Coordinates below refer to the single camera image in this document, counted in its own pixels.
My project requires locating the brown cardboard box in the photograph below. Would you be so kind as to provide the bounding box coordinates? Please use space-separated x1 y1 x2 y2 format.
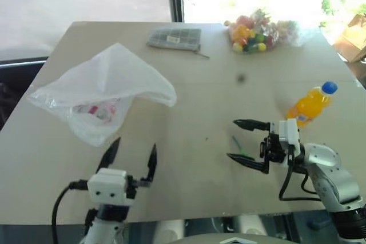
332 13 366 63

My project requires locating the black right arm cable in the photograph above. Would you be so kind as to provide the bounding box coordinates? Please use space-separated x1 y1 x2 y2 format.
279 144 323 202

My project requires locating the orange juice bottle blue cap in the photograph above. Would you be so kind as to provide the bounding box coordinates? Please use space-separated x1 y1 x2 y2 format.
284 81 339 128

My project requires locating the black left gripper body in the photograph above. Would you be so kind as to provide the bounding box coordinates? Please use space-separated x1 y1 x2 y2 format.
125 175 142 199

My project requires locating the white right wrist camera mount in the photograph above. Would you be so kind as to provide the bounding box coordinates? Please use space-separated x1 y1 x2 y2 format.
277 118 301 154

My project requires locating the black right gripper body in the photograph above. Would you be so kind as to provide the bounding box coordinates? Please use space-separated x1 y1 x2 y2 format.
258 132 287 163

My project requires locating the grey compartment box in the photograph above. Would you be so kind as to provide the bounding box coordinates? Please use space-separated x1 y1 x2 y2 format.
146 27 211 59

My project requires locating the clear bag of colourful toys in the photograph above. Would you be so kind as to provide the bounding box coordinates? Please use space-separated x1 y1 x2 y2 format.
224 8 303 55

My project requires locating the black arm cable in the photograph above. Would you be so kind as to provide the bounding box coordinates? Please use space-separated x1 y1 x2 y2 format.
279 144 323 202
51 179 90 244

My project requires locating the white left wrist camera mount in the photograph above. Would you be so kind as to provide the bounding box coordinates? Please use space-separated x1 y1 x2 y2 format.
87 168 128 206

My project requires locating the pink white packet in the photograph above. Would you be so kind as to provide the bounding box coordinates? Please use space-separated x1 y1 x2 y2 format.
71 99 121 125

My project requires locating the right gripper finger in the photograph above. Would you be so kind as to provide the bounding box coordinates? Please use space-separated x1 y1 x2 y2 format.
232 118 272 134
226 152 270 174

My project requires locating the white translucent plastic bag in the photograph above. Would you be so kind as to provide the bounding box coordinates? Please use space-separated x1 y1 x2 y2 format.
26 42 177 147

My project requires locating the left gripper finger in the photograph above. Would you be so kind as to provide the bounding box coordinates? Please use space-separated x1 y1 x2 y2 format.
96 137 122 174
139 143 158 188

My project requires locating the white rounded robot leg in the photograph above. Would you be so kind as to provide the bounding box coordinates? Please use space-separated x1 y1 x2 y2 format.
156 219 188 241
232 214 268 237

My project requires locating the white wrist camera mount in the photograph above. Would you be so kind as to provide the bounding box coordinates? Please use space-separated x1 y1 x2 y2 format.
277 118 301 154
87 168 128 206

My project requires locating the small green plastic strip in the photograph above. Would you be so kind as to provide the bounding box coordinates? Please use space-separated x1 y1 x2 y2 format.
230 135 256 161

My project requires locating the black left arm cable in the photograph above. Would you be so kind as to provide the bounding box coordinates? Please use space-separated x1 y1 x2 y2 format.
51 179 90 244

